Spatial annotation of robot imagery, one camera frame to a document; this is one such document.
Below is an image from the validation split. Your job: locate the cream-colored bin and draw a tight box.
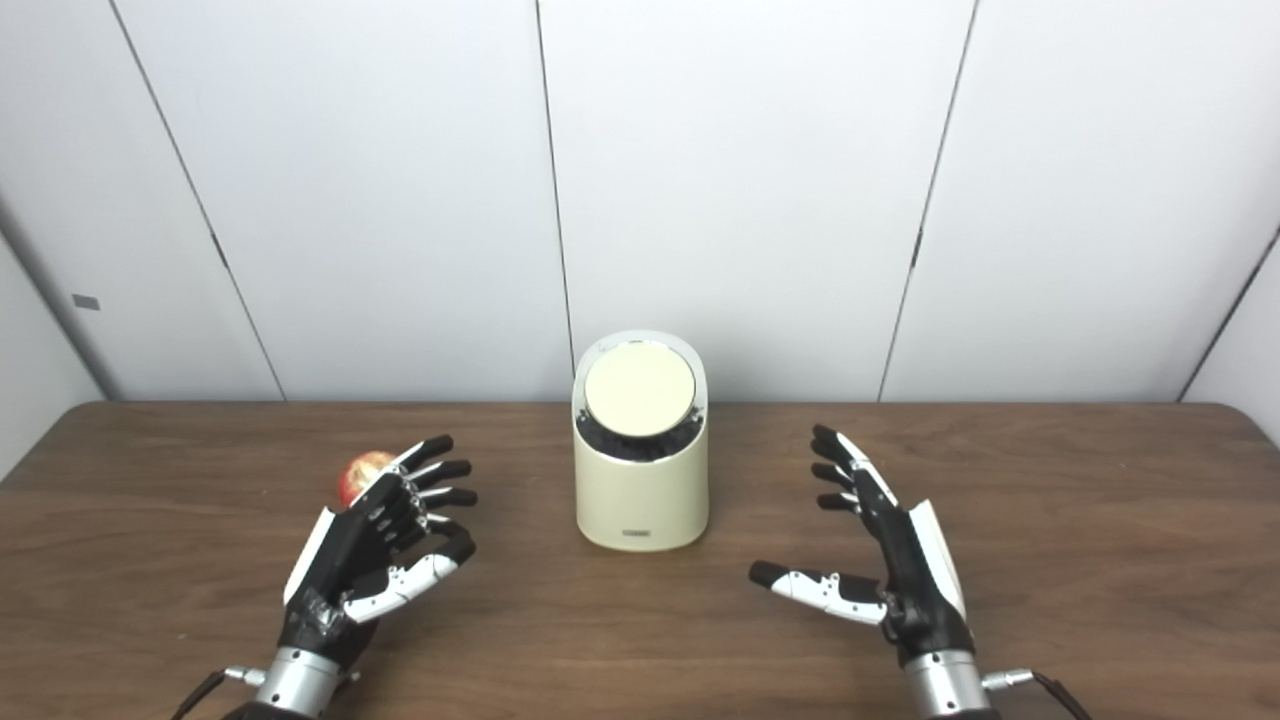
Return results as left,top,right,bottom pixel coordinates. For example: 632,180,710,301
571,330,710,553

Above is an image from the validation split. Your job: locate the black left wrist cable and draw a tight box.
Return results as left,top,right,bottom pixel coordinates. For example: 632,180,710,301
170,668,266,720

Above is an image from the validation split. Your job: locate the white and black right hand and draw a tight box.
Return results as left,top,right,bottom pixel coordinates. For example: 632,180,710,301
749,424,976,666

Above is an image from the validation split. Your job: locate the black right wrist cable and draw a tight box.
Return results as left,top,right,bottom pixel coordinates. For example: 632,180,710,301
985,668,1096,720

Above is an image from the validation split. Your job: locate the cream round bin lid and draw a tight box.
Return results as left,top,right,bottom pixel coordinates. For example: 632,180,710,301
584,340,696,438

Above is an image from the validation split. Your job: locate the red apple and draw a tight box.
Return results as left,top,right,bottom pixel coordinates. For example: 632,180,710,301
336,450,396,506

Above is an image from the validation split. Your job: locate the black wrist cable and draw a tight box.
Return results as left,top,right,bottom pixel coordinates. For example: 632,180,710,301
985,668,1096,720
170,668,266,720

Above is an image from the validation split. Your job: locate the white and black left hand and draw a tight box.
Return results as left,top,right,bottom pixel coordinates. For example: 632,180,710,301
278,433,479,666

